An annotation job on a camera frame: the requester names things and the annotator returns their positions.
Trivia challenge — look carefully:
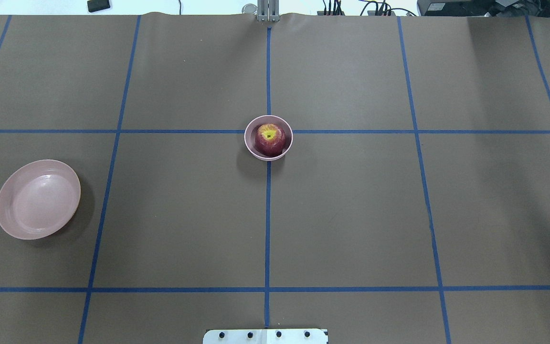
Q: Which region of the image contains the red apple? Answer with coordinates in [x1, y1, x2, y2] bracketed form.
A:
[254, 123, 286, 157]

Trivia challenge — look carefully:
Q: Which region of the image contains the pink bowl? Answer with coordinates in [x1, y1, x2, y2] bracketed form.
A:
[244, 115, 293, 161]

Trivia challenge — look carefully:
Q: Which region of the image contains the pink plate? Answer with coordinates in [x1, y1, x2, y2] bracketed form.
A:
[0, 159, 82, 240]

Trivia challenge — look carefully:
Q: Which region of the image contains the black power strip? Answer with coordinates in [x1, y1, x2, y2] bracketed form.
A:
[318, 0, 395, 17]

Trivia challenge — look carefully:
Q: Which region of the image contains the small black square device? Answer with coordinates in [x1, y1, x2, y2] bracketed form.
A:
[86, 0, 111, 13]

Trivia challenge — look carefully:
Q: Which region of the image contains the aluminium frame post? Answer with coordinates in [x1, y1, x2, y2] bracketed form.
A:
[256, 0, 281, 22]

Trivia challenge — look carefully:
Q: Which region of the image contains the white camera stand pillar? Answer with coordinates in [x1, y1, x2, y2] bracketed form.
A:
[202, 328, 329, 344]

